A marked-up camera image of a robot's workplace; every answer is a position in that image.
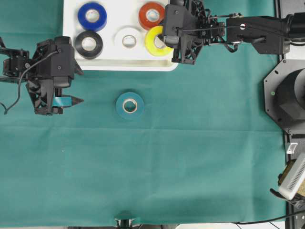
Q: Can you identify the silver vented box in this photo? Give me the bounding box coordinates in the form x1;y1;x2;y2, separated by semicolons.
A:
279;153;305;200

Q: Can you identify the red tape roll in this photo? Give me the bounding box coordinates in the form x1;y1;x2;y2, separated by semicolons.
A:
138;1;165;31

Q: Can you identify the black tape roll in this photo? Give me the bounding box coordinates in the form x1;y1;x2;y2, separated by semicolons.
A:
74;31;103;60

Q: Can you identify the white tape roll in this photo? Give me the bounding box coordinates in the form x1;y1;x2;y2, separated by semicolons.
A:
114;27;144;55

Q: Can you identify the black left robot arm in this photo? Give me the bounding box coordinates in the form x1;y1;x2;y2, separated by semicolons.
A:
0;36;83;115

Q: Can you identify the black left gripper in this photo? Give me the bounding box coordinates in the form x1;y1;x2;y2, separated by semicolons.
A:
26;36;84;115

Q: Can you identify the yellow tape roll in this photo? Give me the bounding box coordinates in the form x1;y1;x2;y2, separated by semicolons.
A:
144;25;173;57

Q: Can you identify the green tape roll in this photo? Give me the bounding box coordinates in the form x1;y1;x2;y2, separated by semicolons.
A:
115;92;145;120

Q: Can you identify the white plastic case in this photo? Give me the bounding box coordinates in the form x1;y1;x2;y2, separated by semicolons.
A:
62;0;178;71

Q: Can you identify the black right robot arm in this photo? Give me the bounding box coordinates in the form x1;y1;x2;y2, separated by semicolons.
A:
158;0;305;64

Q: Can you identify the black cable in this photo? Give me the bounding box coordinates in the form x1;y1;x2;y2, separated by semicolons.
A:
232;213;305;225

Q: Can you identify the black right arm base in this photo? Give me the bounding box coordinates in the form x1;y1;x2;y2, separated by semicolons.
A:
264;59;305;135

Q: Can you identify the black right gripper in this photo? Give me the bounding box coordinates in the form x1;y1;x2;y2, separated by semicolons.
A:
163;0;210;65

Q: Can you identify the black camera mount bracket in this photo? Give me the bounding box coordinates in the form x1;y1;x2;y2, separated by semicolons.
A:
115;219;134;229

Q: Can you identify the blue tape roll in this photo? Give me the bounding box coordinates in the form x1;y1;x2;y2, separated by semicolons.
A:
78;2;107;31

